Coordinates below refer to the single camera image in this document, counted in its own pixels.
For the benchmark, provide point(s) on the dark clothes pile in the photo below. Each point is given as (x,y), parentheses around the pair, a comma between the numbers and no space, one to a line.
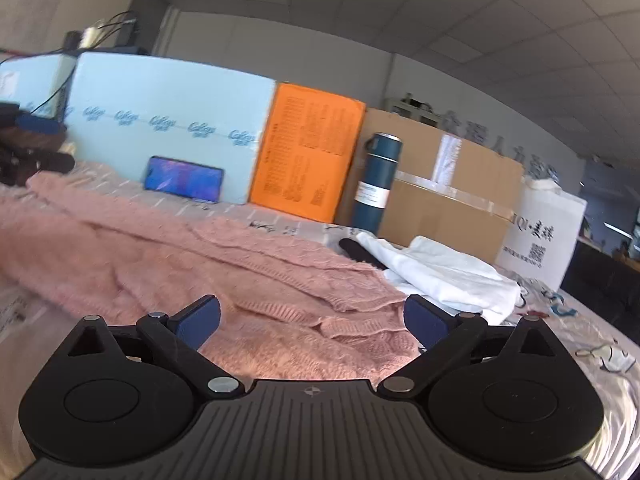
(27,147)

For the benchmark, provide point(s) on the smartphone with lit screen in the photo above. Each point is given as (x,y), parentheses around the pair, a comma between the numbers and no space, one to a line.
(183,179)

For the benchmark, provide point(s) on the white paper bag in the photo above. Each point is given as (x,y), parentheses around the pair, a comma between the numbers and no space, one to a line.
(542,232)

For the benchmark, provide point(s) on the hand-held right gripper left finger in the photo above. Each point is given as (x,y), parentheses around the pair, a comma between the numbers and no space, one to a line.
(199,321)

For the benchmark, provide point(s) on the dark teal thermos bottle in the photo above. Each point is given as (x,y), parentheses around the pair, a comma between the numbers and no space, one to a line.
(375,182)

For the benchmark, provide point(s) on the light blue foam box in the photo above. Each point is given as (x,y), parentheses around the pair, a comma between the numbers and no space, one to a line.
(30,82)

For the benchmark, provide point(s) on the brown cardboard box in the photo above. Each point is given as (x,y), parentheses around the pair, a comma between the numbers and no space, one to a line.
(440,185)

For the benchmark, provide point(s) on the pink knitted sweater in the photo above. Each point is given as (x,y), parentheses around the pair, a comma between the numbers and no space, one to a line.
(210,270)

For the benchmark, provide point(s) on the white cloth garment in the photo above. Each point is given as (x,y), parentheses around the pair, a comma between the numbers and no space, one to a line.
(450,275)

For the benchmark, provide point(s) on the light blue foam board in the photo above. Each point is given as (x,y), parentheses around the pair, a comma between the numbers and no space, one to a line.
(170,120)

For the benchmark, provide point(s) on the black flat object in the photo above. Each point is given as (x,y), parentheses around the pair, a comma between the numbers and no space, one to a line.
(361,251)

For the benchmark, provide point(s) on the orange printed board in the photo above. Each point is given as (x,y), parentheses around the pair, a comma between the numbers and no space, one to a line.
(305,155)

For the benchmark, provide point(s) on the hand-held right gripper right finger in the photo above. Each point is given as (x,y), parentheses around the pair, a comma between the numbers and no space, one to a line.
(424,321)

